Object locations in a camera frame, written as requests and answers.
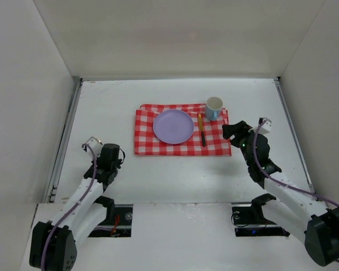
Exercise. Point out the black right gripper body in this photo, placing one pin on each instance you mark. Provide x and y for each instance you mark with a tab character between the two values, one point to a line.
240	133

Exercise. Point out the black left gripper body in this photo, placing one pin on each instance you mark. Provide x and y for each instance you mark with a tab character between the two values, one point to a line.
102	172

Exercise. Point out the red white checkered cloth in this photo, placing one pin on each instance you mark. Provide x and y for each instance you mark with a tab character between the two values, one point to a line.
146	143

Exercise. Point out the black handled gold knife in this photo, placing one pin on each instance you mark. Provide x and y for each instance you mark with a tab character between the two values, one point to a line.
200	125

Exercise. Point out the blue white ceramic mug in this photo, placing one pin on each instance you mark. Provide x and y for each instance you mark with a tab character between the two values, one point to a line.
213	108

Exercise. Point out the lilac plastic plate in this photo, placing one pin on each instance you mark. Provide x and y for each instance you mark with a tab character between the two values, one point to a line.
173	127

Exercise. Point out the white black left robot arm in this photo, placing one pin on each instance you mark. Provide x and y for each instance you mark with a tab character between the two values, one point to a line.
55	242

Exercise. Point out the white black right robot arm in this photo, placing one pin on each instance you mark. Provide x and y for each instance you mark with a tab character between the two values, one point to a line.
309	217

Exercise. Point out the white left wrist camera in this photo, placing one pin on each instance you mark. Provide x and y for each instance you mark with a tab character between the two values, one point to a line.
92	147

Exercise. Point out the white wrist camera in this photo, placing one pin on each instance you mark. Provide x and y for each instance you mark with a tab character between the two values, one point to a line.
92	147
264	125

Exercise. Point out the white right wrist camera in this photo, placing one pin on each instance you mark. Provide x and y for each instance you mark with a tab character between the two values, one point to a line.
264	125

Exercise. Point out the right aluminium table rail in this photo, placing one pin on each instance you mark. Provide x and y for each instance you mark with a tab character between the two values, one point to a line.
294	135

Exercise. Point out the aluminium table rail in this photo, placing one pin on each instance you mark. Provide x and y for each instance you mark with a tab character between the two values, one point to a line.
54	176
294	135

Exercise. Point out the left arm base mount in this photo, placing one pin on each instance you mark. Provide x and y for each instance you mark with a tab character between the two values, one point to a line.
119	226

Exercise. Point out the left aluminium table rail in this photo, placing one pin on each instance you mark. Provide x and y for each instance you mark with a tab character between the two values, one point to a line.
54	176

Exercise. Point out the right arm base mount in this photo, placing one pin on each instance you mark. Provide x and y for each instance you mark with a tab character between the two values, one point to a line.
248	220

